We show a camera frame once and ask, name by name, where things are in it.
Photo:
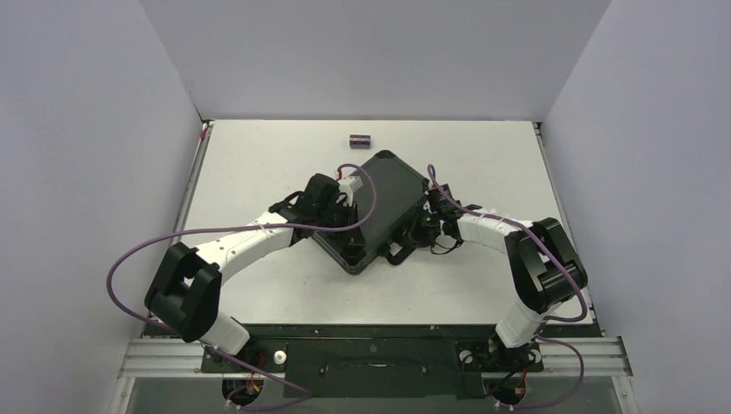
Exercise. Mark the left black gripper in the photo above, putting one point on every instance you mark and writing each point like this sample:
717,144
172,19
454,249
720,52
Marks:
350,237

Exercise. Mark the purple playing card box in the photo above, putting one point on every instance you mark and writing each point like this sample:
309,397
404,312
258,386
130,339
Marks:
360,141

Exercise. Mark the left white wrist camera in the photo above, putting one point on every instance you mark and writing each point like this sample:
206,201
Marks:
347,187

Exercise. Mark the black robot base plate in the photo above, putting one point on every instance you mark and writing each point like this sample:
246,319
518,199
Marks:
377,361

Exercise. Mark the black foam-lined carrying case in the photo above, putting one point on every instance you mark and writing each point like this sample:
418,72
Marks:
396,205

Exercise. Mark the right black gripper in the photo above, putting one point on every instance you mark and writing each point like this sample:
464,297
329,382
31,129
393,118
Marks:
426,222

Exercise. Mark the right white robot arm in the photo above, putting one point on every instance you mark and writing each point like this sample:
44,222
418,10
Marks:
547,274

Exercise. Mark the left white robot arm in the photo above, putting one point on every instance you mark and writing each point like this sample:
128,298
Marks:
186,289

